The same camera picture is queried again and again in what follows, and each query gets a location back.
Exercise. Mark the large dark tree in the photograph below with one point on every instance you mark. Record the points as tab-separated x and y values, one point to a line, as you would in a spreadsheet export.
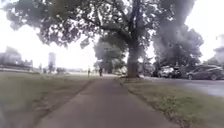
133	36

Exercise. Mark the dark tree beside road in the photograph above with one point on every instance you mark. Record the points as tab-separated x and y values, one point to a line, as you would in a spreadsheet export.
176	36

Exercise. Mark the clump of distant trees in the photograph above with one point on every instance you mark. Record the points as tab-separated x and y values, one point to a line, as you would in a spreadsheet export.
11	57

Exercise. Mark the wide grass field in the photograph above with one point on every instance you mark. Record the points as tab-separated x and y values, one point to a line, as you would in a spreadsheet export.
30	90

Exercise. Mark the person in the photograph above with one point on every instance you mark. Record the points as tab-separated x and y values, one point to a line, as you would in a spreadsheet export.
100	71

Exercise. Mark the grass verge strip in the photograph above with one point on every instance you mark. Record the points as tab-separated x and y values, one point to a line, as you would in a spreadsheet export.
173	100

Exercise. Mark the grey parked car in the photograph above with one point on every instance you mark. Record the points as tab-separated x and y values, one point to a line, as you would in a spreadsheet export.
168	71

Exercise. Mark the tall pale tower building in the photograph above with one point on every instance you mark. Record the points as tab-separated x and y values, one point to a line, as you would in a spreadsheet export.
52	60

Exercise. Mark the dark parked car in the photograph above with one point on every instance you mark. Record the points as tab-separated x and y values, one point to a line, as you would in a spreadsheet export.
206	72

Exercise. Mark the grey paved footpath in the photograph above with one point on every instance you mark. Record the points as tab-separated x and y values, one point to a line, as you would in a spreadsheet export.
103	106

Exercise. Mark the grey asphalt road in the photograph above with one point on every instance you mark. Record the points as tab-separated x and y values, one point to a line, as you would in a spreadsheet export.
200	85

